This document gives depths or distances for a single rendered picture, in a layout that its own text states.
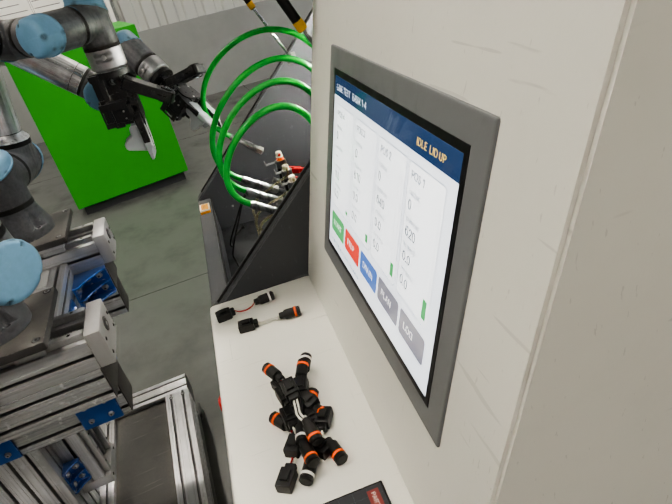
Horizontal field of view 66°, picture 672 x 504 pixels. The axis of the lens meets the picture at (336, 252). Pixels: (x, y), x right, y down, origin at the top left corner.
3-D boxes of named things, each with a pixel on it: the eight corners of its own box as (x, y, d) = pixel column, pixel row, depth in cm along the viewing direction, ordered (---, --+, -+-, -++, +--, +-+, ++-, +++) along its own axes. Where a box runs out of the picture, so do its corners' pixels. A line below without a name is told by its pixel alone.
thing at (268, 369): (254, 383, 87) (245, 359, 84) (314, 362, 89) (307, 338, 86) (279, 500, 68) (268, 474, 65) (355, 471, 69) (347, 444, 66)
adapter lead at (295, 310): (240, 335, 99) (237, 326, 98) (239, 328, 101) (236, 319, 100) (302, 317, 100) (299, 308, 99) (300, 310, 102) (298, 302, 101)
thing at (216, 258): (213, 243, 175) (197, 201, 167) (226, 239, 175) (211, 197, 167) (232, 359, 122) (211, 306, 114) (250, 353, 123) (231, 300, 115)
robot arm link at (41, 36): (15, 65, 101) (59, 50, 109) (53, 59, 96) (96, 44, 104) (-7, 22, 97) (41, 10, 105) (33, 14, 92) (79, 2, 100)
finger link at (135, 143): (134, 164, 123) (118, 126, 118) (158, 157, 124) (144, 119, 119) (133, 168, 120) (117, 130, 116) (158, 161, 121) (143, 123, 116)
